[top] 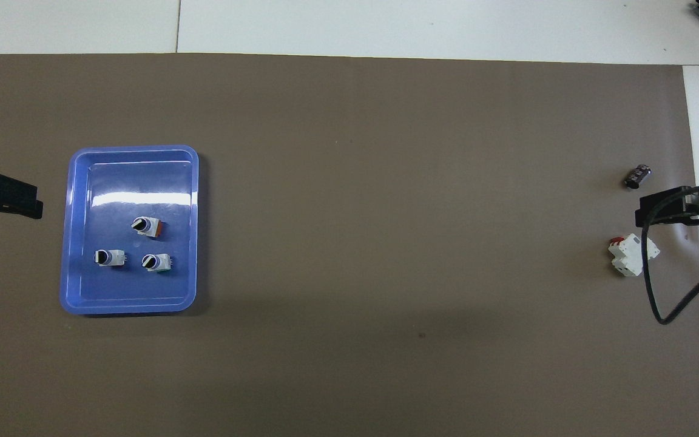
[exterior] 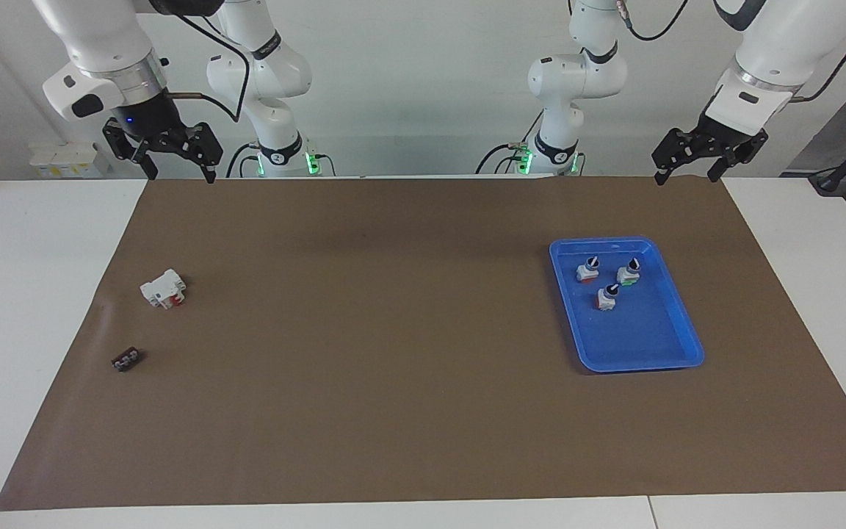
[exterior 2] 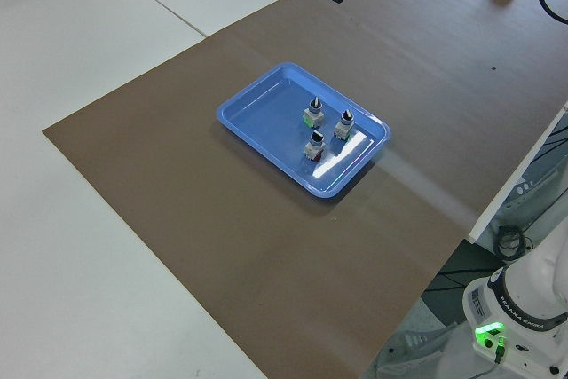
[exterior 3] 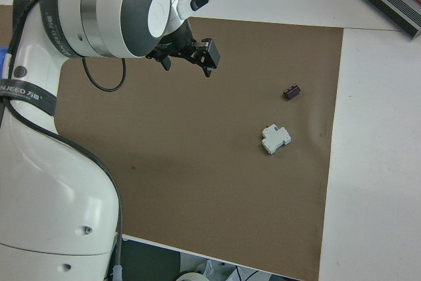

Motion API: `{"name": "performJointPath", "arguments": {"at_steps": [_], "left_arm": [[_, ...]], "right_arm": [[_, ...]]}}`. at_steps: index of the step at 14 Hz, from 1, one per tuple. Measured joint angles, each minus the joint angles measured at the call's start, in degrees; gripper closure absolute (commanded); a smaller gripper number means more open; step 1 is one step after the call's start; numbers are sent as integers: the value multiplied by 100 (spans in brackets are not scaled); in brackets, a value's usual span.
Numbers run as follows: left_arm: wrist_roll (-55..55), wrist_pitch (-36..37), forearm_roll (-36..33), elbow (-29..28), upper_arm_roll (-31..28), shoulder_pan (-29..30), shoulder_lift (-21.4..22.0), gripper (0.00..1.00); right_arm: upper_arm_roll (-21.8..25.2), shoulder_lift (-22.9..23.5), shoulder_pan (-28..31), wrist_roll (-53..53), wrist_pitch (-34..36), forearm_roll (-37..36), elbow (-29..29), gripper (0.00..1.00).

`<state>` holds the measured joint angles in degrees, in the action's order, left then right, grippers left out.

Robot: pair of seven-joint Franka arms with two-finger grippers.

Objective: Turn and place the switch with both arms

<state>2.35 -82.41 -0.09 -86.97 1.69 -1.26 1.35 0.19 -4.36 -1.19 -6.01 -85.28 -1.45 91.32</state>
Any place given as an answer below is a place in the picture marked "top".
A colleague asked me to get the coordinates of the selector switch orange base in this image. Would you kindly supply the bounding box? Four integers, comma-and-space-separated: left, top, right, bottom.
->
131, 215, 164, 239

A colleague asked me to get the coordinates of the small dark terminal block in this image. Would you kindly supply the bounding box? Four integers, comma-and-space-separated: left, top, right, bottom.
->
624, 163, 652, 189

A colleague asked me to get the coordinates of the white circuit breaker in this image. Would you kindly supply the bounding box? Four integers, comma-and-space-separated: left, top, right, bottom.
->
608, 234, 661, 277

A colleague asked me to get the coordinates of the blue plastic tray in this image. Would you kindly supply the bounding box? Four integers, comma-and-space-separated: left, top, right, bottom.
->
59, 144, 200, 315

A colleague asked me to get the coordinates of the brown table mat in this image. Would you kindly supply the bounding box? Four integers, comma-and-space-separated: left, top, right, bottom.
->
0, 53, 699, 437

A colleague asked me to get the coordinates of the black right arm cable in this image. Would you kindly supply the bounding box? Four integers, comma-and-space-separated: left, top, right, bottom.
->
641, 185, 699, 324

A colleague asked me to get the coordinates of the selector switch green base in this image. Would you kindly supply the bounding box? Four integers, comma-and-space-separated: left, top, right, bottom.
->
94, 248, 127, 268

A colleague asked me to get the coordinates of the selector switch red base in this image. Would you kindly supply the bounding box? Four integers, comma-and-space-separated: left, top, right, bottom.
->
141, 253, 174, 273

